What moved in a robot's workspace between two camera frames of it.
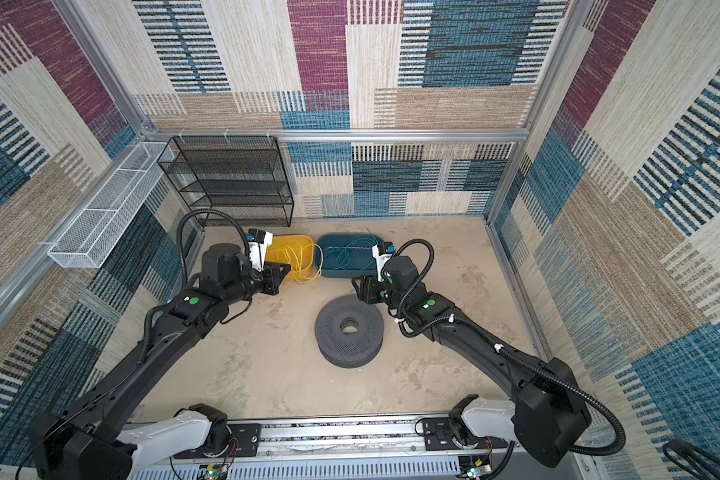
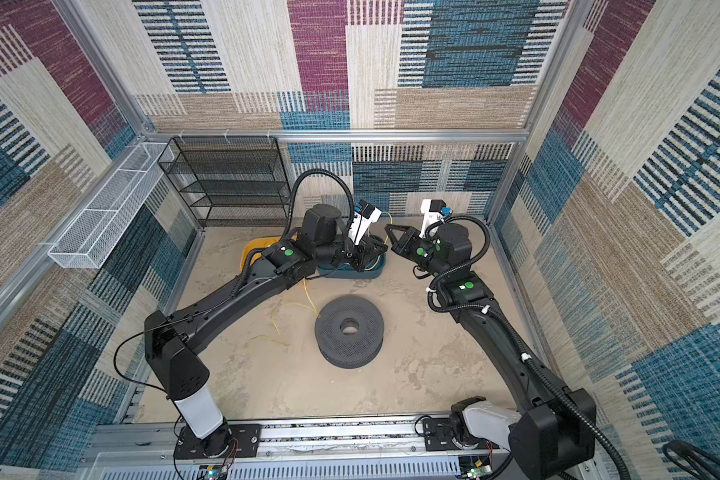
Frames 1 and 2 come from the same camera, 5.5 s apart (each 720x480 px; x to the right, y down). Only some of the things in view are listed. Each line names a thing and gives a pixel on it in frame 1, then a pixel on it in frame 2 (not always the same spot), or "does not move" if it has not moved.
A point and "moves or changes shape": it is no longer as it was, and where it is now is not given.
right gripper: x=368 y=284 → x=402 y=245
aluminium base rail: x=359 y=449 does not move
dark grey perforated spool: x=349 y=351 does not move
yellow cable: x=297 y=256 moves or changes shape
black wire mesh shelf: x=243 y=176 does not move
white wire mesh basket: x=96 y=229 does not move
